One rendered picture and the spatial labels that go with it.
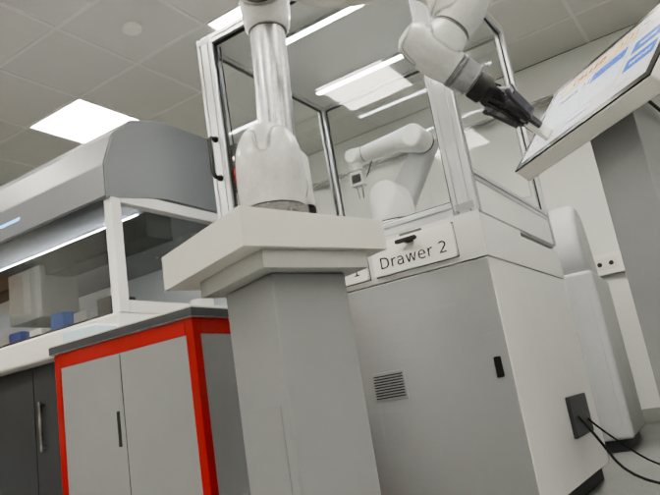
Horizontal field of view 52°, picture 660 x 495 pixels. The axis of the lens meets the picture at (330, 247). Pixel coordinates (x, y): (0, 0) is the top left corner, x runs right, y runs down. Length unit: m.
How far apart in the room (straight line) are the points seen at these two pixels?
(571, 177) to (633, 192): 3.71
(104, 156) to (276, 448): 1.69
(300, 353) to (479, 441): 0.84
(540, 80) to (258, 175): 4.32
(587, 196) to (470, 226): 3.28
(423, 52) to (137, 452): 1.32
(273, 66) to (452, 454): 1.24
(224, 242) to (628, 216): 0.93
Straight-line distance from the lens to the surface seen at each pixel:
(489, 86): 1.74
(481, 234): 2.08
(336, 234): 1.46
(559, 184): 5.40
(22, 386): 3.20
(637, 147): 1.68
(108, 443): 2.13
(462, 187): 2.13
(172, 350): 1.93
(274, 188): 1.52
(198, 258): 1.49
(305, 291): 1.44
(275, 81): 1.89
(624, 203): 1.72
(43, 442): 3.06
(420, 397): 2.15
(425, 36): 1.71
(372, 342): 2.21
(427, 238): 2.13
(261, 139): 1.58
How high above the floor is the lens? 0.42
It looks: 14 degrees up
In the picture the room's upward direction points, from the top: 9 degrees counter-clockwise
